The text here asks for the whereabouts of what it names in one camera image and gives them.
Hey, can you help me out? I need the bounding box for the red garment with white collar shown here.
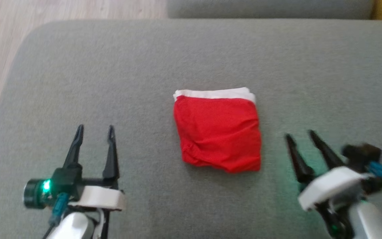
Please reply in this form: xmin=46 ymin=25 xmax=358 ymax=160
xmin=173 ymin=87 xmax=262 ymax=174

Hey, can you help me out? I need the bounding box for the blue left cable connector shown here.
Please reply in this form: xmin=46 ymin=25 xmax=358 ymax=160
xmin=49 ymin=193 xmax=69 ymax=227

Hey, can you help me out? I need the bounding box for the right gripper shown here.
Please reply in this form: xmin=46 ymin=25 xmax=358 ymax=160
xmin=286 ymin=130 xmax=369 ymax=211

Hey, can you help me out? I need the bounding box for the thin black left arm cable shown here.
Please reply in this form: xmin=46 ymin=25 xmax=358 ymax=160
xmin=42 ymin=224 xmax=55 ymax=239

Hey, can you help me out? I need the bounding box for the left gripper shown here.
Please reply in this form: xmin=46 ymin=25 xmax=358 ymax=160
xmin=53 ymin=124 xmax=125 ymax=211

